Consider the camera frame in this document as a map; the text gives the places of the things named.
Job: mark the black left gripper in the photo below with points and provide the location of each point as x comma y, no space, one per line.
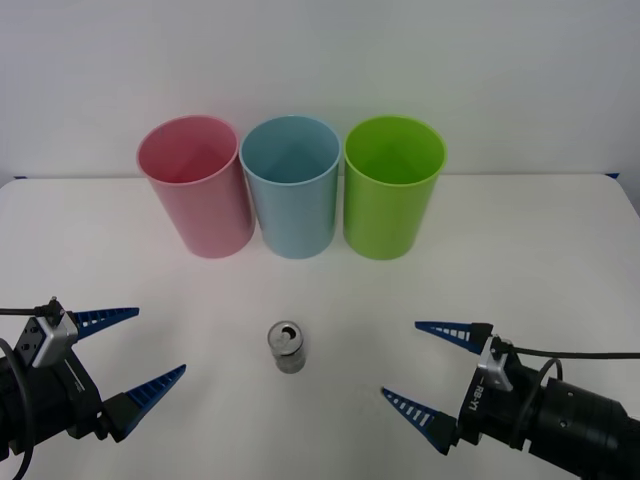
70,400

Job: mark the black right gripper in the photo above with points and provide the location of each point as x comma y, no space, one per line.
492,420

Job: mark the silver-topped dark drink can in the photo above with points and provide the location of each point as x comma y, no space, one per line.
288,356

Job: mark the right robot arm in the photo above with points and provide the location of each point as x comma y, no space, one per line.
575,415

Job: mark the pink plastic bin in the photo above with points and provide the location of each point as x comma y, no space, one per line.
210,220

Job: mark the green plastic bin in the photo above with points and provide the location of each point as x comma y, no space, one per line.
380,220

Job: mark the pale blue plastic bin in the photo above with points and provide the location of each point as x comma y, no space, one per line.
295,220

